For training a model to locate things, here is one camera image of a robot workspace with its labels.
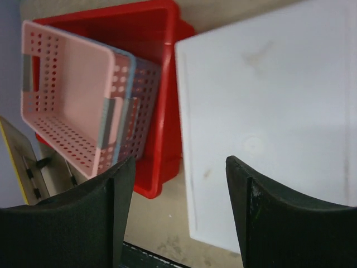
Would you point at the pink perforated basket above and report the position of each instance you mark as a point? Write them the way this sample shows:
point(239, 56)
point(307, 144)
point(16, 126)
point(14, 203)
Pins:
point(73, 95)

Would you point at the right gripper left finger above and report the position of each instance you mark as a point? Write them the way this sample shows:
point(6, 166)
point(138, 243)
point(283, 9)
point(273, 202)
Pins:
point(81, 227)

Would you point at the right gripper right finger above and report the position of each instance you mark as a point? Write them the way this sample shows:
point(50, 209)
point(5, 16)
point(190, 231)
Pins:
point(280, 227)

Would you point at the red plastic tray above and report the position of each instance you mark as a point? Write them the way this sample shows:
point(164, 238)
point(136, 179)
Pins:
point(148, 29)

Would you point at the white perforated basket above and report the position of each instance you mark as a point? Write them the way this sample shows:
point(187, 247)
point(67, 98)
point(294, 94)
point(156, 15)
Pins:
point(277, 91)

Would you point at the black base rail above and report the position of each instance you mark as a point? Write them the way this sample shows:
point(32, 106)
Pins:
point(136, 257)

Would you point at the yellow-rimmed whiteboard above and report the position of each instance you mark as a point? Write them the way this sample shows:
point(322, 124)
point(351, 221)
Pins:
point(38, 179)

